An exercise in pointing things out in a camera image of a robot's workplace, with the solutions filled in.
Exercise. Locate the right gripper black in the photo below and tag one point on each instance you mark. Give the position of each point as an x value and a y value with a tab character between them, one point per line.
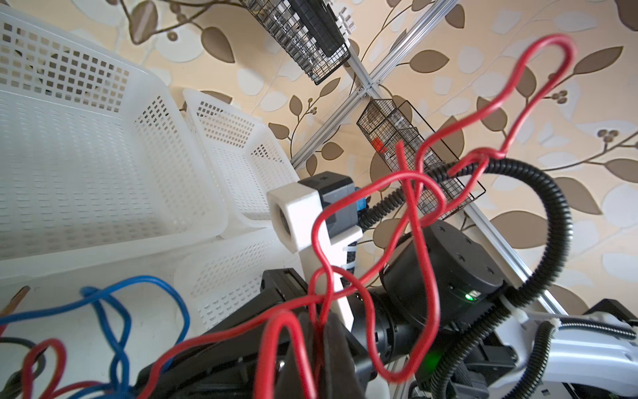
226	364

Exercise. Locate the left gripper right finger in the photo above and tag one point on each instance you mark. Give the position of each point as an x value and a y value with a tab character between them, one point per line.
338	375

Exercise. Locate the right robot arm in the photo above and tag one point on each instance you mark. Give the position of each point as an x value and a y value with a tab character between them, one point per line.
505	344

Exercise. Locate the white basket front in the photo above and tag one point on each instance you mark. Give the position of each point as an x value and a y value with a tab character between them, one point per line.
220	278

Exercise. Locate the white basket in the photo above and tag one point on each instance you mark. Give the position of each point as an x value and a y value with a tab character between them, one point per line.
242	154
97	162
220	278

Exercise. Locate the white basket back right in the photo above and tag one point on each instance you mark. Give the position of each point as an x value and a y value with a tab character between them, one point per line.
242	154

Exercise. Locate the black socket holder tool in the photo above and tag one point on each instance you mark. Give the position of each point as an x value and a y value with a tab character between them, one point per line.
328	24

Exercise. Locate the white basket back left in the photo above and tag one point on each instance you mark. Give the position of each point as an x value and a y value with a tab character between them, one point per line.
97	162

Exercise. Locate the black wire basket right wall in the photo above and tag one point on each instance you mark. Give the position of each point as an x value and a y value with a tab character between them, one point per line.
396	121

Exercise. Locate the black wire basket wall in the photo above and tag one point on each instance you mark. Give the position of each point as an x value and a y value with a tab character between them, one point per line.
396	121
285	27

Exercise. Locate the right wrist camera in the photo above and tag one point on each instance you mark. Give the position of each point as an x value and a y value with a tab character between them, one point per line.
296	207

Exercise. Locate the red object in wire basket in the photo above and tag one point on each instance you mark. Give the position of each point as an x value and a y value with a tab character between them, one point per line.
379	146

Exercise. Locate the black wire basket back wall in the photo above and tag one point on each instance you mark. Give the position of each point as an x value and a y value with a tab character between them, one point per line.
285	27

